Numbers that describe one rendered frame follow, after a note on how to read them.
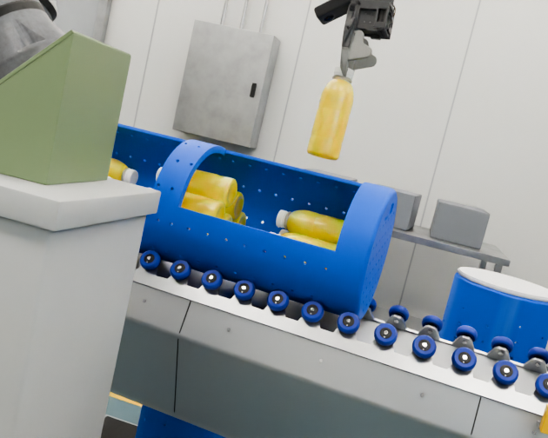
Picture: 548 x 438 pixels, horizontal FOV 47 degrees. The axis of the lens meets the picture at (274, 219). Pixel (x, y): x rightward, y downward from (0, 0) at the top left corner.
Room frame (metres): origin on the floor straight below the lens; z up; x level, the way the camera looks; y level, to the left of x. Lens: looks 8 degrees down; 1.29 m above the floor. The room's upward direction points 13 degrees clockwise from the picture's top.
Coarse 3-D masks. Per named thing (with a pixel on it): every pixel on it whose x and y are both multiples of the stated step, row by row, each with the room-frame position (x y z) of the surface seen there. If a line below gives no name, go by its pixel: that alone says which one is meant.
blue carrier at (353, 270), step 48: (144, 144) 1.58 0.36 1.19; (192, 144) 1.38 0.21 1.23; (288, 192) 1.49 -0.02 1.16; (336, 192) 1.43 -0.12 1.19; (384, 192) 1.26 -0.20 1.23; (144, 240) 1.34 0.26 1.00; (192, 240) 1.28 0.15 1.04; (240, 240) 1.24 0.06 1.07; (288, 240) 1.21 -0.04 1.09; (384, 240) 1.33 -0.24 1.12; (288, 288) 1.25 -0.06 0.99; (336, 288) 1.19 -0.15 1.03
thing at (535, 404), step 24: (168, 288) 1.31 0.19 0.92; (192, 288) 1.30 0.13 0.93; (240, 312) 1.26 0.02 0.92; (264, 312) 1.25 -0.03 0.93; (312, 336) 1.21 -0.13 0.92; (336, 336) 1.21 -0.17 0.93; (384, 360) 1.17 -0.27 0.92; (408, 360) 1.16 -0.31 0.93; (456, 384) 1.13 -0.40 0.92; (480, 384) 1.12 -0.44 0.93; (528, 408) 1.09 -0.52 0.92
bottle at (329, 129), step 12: (336, 84) 1.28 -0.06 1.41; (348, 84) 1.29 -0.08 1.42; (324, 96) 1.28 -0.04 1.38; (336, 96) 1.27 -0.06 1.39; (348, 96) 1.28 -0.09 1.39; (324, 108) 1.28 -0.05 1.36; (336, 108) 1.27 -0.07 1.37; (348, 108) 1.28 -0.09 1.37; (324, 120) 1.27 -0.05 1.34; (336, 120) 1.27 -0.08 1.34; (348, 120) 1.29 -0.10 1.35; (312, 132) 1.29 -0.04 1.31; (324, 132) 1.27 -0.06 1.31; (336, 132) 1.27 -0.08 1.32; (312, 144) 1.27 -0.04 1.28; (324, 144) 1.26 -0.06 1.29; (336, 144) 1.27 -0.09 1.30; (324, 156) 1.27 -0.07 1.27; (336, 156) 1.27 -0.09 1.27
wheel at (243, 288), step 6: (240, 282) 1.28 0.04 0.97; (246, 282) 1.28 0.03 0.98; (252, 282) 1.28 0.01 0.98; (234, 288) 1.27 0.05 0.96; (240, 288) 1.27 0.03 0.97; (246, 288) 1.27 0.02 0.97; (252, 288) 1.27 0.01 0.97; (234, 294) 1.27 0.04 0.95; (240, 294) 1.26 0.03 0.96; (246, 294) 1.26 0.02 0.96; (252, 294) 1.26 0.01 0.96; (246, 300) 1.26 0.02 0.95
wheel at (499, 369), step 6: (504, 360) 1.13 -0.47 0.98; (498, 366) 1.12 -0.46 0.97; (504, 366) 1.12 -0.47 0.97; (510, 366) 1.12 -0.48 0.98; (516, 366) 1.12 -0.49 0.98; (492, 372) 1.12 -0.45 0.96; (498, 372) 1.11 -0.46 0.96; (504, 372) 1.11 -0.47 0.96; (510, 372) 1.11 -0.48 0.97; (516, 372) 1.11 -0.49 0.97; (498, 378) 1.11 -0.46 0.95; (504, 378) 1.11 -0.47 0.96; (510, 378) 1.11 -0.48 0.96; (516, 378) 1.11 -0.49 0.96; (504, 384) 1.11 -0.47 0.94; (510, 384) 1.11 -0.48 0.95
